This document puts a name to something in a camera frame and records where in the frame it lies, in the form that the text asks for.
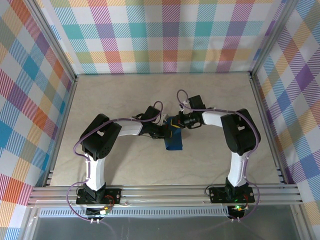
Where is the blue cloth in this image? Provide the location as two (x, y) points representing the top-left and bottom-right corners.
(163, 116), (184, 152)

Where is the grey metal panel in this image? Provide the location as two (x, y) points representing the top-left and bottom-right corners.
(23, 214), (305, 240)

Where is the small black circuit board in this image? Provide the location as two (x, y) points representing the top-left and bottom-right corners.
(85, 205), (112, 218)
(227, 204), (250, 219)

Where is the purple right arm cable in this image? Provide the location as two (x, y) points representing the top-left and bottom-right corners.
(176, 89), (262, 222)

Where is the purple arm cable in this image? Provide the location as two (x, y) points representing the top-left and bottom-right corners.
(66, 100), (165, 222)
(176, 89), (262, 222)

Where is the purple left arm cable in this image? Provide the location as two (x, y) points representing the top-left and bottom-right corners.
(66, 100), (165, 222)

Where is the long aluminium frame rail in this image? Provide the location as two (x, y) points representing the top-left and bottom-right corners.
(26, 184), (305, 208)

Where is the aluminium table side rail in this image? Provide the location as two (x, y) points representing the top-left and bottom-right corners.
(248, 72), (288, 186)
(44, 76), (79, 188)

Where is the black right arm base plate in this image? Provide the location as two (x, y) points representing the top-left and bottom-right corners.
(208, 186), (256, 204)

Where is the grey slotted cable duct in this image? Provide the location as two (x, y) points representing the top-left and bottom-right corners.
(38, 208), (231, 218)

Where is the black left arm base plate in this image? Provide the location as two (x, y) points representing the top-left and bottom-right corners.
(75, 188), (123, 205)

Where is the aluminium frame post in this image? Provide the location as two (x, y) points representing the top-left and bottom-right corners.
(24, 0), (78, 83)
(248, 0), (302, 77)

